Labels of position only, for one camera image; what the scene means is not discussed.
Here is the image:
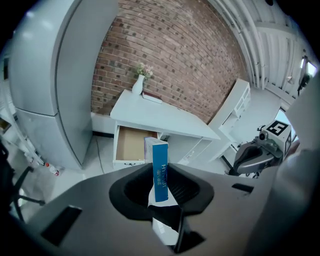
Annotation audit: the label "grey refrigerator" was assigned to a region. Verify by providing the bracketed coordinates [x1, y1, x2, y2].
[8, 0, 119, 171]

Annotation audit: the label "red capped small bottle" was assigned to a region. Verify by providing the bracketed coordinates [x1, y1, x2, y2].
[44, 162, 61, 177]

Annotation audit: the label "white vase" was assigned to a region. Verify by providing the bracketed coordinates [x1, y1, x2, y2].
[131, 74, 146, 96]

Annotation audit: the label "white shelf unit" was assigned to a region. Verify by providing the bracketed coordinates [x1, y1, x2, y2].
[208, 78, 252, 162]

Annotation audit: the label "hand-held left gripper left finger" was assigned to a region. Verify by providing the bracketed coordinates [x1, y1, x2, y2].
[26, 162, 156, 256]

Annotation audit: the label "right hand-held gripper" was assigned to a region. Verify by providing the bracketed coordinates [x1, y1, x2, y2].
[233, 119, 294, 176]

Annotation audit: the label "dark red book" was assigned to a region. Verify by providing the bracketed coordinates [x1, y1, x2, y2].
[141, 90, 164, 105]

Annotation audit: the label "pale flower bunch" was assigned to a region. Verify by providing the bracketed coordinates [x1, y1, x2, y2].
[133, 62, 154, 81]

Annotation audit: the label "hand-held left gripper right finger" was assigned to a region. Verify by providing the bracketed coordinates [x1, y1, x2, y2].
[167, 162, 282, 256]

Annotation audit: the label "white wall pipes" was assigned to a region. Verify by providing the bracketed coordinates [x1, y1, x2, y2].
[212, 0, 270, 89]

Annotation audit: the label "person's grey clothing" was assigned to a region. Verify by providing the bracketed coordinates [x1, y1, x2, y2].
[249, 148, 320, 256]

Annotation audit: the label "white desk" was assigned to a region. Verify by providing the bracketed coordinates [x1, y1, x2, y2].
[109, 88, 222, 173]

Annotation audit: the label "small blue white box item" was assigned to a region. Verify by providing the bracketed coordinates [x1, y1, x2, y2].
[143, 136, 185, 247]

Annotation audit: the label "black tripod stand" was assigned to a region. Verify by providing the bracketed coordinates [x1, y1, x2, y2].
[0, 138, 46, 222]

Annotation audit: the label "white wooden drawer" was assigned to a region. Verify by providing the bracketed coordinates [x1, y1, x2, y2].
[112, 125, 163, 170]

